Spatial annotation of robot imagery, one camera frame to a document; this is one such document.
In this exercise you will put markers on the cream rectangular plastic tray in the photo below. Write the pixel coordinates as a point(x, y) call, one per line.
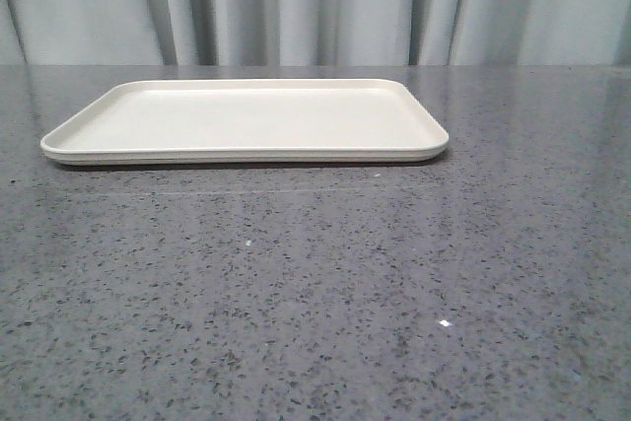
point(247, 121)

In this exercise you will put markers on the pale grey curtain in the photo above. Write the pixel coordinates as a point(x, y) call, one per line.
point(315, 32)

